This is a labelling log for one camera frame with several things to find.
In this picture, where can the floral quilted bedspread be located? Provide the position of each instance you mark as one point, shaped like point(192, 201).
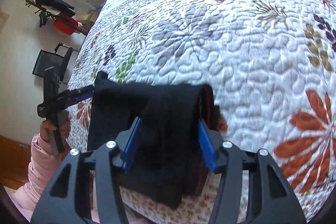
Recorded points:
point(271, 64)

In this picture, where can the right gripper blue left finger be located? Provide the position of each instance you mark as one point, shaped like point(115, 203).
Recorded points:
point(66, 196)

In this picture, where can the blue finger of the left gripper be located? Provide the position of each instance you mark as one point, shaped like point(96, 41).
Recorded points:
point(73, 97)

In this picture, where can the black pants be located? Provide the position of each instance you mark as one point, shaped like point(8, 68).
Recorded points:
point(169, 163)

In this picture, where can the wooden coat rack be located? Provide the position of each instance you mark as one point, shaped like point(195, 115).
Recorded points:
point(46, 12)

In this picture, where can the pink sleeved left forearm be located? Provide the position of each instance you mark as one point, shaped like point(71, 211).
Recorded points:
point(41, 168)

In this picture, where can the person's left hand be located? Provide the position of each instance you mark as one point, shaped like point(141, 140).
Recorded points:
point(47, 126)

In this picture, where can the dark hanging garment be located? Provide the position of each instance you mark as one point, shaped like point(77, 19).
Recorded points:
point(59, 5)

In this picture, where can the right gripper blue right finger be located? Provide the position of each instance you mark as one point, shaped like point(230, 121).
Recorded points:
point(270, 197)

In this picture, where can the cardboard box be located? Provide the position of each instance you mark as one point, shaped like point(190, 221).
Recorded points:
point(88, 19)

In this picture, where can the black mesh office chair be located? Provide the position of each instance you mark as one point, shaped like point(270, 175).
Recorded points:
point(47, 60)

